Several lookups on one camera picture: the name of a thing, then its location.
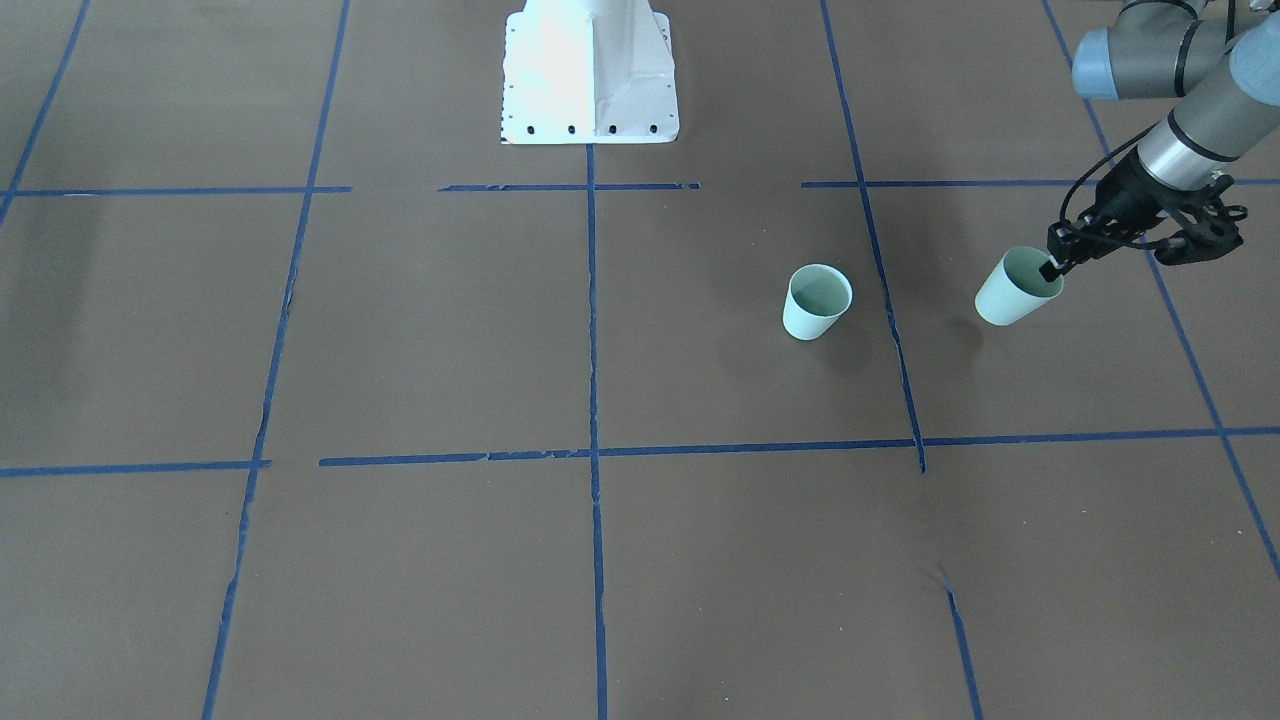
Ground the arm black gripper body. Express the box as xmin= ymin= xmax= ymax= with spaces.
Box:
xmin=1075 ymin=150 xmax=1181 ymax=246

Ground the green cup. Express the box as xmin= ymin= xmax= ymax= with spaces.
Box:
xmin=974 ymin=246 xmax=1065 ymax=327
xmin=781 ymin=264 xmax=855 ymax=341

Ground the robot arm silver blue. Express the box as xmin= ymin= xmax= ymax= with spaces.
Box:
xmin=1038 ymin=1 xmax=1279 ymax=283

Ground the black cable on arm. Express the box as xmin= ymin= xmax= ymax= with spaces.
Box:
xmin=1060 ymin=129 xmax=1161 ymax=236

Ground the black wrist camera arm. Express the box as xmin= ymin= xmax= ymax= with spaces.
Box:
xmin=1153 ymin=173 xmax=1249 ymax=266

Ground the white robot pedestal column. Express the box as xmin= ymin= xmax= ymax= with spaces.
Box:
xmin=500 ymin=1 xmax=681 ymax=145

